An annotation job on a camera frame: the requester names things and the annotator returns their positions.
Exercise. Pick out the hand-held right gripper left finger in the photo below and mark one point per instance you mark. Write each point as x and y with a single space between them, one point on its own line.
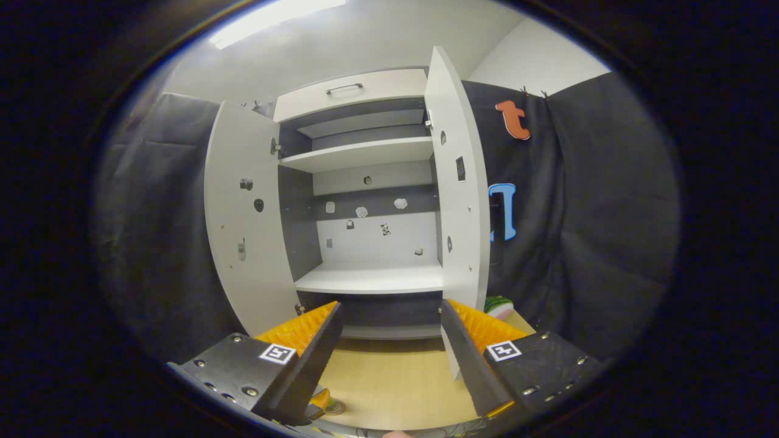
316 359

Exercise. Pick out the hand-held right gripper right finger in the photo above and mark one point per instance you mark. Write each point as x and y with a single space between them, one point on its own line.
468 365

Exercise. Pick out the small round coaster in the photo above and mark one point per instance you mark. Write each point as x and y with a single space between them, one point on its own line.
338 407

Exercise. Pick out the white cabinet door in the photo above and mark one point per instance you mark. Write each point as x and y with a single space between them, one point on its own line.
462 231
255 274

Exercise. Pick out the white cabinet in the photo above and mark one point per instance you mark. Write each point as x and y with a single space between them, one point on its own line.
365 280

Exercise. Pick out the watermelon slice toy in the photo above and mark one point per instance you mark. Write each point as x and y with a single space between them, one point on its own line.
500 307

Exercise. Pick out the black backdrop cloth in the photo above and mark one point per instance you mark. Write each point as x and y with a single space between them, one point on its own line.
608 213

